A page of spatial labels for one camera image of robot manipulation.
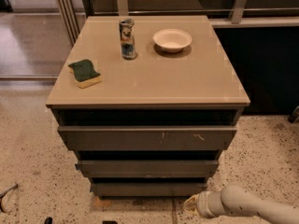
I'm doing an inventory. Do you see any white bowl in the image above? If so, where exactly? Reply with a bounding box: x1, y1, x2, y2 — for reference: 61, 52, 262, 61
152, 29, 192, 53

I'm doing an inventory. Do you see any black caster wheel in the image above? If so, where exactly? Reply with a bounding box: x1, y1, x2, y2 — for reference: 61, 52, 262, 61
288, 106, 299, 123

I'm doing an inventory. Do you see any black object at bottom edge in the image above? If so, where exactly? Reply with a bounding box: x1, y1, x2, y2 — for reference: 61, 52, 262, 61
102, 220, 118, 224

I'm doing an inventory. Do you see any metal railing frame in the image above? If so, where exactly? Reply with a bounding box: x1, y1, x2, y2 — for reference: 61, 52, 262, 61
56, 0, 299, 43

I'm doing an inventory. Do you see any grey drawer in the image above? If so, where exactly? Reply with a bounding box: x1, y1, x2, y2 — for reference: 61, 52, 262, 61
76, 160, 219, 178
91, 182, 206, 197
58, 126, 236, 151

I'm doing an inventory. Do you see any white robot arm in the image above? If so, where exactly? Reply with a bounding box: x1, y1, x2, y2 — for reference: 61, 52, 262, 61
183, 185, 299, 224

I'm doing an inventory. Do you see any grey drawer cabinet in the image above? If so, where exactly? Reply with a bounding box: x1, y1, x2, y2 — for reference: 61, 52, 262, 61
46, 16, 249, 184

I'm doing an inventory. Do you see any tall printed drink can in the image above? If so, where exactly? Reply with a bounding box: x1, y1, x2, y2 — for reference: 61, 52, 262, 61
119, 18, 137, 60

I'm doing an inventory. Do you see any green yellow sponge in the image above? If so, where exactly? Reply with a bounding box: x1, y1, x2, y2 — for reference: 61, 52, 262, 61
68, 59, 102, 89

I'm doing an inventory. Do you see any small black floor object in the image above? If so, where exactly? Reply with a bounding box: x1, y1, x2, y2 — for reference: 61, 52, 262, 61
44, 217, 53, 224

